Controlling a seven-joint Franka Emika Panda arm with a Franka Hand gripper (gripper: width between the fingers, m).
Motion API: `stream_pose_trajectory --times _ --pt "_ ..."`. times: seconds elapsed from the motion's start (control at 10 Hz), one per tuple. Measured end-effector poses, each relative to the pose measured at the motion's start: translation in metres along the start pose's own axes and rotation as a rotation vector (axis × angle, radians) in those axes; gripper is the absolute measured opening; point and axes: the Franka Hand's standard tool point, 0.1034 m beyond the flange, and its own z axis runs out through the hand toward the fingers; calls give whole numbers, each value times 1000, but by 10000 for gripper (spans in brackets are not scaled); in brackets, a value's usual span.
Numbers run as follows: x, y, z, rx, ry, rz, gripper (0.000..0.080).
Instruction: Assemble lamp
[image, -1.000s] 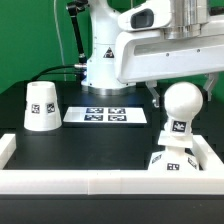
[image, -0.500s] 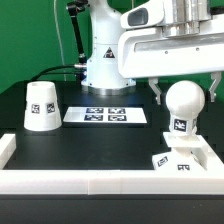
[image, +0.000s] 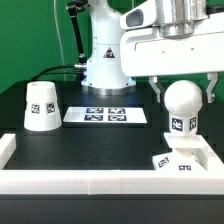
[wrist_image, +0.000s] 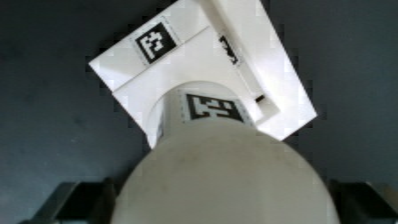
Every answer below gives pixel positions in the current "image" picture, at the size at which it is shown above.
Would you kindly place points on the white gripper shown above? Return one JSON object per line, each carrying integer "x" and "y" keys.
{"x": 144, "y": 53}

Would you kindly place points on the white lamp bulb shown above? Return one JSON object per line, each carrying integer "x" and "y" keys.
{"x": 183, "y": 100}

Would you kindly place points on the white lamp base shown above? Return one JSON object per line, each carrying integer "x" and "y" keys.
{"x": 186, "y": 154}

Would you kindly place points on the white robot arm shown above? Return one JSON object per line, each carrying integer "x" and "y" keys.
{"x": 176, "y": 19}

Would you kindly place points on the white lamp shade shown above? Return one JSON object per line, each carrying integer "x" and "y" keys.
{"x": 42, "y": 112}

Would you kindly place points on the white U-shaped fence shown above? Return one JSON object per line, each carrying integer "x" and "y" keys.
{"x": 208, "y": 180}

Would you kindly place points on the white marker tag sheet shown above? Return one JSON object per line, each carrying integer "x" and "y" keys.
{"x": 110, "y": 115}

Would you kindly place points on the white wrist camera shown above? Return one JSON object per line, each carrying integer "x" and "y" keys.
{"x": 145, "y": 15}

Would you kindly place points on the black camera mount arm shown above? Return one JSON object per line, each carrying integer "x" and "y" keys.
{"x": 74, "y": 8}

